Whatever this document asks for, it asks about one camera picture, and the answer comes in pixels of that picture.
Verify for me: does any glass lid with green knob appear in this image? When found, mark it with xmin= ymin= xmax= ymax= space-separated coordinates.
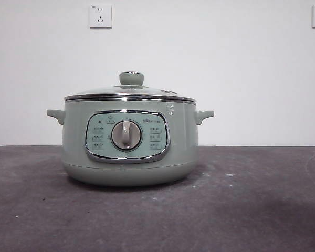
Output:
xmin=64 ymin=70 xmax=197 ymax=102

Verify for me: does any pale green electric cooking pot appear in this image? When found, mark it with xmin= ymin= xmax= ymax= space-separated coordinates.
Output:
xmin=46 ymin=98 xmax=215 ymax=187

